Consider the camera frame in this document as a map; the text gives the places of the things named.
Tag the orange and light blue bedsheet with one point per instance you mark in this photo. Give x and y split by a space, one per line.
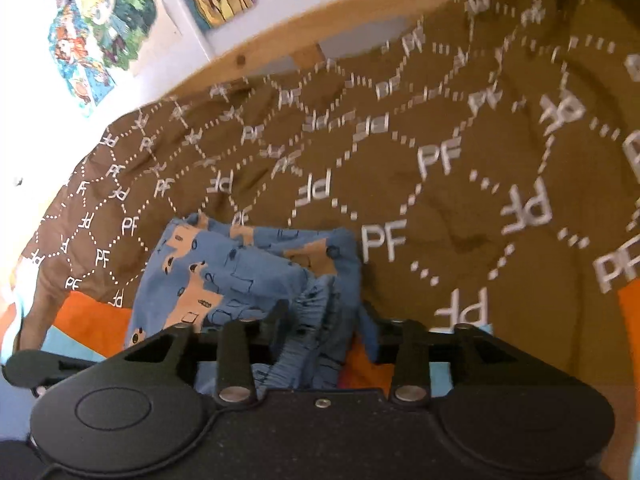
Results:
85 315

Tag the wooden bed frame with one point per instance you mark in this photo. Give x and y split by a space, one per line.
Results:
280 47

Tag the brown printed blanket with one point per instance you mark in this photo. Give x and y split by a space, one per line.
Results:
425 125

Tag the cartoon wall poster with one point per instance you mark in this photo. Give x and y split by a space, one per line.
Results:
100 25

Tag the blue pants with orange print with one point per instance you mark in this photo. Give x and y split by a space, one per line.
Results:
240 275

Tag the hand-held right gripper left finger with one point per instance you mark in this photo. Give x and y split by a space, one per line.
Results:
235 352

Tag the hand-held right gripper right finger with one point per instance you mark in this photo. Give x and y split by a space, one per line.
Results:
411 355

